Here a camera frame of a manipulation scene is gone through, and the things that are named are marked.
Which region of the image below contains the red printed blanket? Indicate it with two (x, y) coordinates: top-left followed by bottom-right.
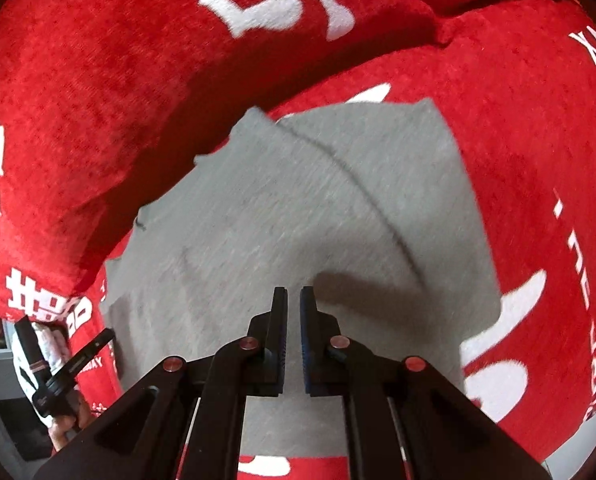
(73, 0), (596, 480)

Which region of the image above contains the grey cabinet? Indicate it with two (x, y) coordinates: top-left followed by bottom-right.
(0, 350), (46, 463)

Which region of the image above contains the person's left hand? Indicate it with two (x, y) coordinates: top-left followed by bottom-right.
(48, 394), (95, 453)

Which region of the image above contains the grey knit sweater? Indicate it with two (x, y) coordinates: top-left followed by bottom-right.
(99, 99), (503, 461)

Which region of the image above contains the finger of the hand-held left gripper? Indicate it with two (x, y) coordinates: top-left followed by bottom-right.
(53, 329), (116, 386)

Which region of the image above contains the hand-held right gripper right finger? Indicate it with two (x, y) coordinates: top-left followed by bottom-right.
(299, 285), (554, 480)

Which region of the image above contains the white patterned cloth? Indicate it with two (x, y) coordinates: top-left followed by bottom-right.
(32, 322), (71, 363)

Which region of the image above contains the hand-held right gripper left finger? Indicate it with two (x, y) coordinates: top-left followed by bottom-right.
(33, 286), (289, 480)

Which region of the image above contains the red printed pillow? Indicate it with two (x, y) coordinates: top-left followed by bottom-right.
(0, 0), (444, 323)

